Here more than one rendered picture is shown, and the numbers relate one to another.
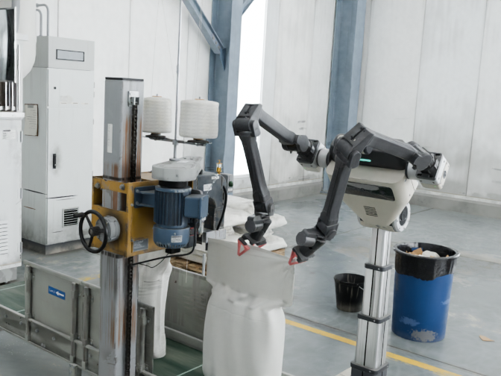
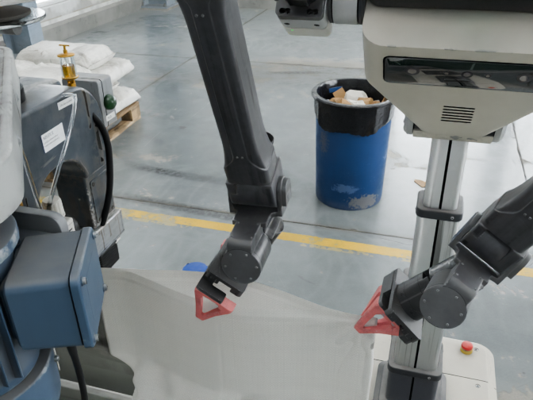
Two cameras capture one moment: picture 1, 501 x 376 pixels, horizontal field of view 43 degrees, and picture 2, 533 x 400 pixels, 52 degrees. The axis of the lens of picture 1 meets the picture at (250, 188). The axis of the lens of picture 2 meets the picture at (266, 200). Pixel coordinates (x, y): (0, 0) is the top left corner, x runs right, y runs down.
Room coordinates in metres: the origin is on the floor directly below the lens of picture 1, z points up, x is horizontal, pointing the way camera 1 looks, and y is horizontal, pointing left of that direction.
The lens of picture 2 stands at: (2.03, 0.17, 1.62)
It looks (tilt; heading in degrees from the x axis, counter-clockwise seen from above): 29 degrees down; 339
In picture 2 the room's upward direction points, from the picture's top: 1 degrees counter-clockwise
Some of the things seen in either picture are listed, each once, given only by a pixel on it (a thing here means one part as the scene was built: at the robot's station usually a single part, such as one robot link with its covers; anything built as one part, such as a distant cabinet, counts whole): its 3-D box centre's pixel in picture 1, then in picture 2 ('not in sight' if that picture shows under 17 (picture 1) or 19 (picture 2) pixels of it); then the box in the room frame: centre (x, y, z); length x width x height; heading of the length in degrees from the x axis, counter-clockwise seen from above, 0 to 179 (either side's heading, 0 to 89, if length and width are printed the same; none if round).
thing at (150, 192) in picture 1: (152, 198); not in sight; (2.59, 0.41, 1.27); 0.12 x 0.09 x 0.09; 142
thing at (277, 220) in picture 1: (253, 221); (90, 74); (6.31, -0.06, 0.44); 0.68 x 0.44 x 0.15; 142
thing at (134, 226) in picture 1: (138, 212); not in sight; (2.73, 0.49, 1.18); 0.34 x 0.25 x 0.31; 142
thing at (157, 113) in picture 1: (156, 114); not in sight; (2.84, 0.44, 1.61); 0.15 x 0.14 x 0.17; 52
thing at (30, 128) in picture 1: (30, 119); not in sight; (6.31, 2.23, 1.34); 0.24 x 0.04 x 0.32; 52
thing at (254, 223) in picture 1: (259, 217); (253, 225); (2.66, -0.04, 1.20); 0.11 x 0.09 x 0.12; 143
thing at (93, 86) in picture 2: (224, 183); (90, 100); (3.07, 0.13, 1.29); 0.08 x 0.05 x 0.09; 52
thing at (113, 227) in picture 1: (106, 228); not in sight; (2.57, 0.59, 1.14); 0.11 x 0.06 x 0.11; 52
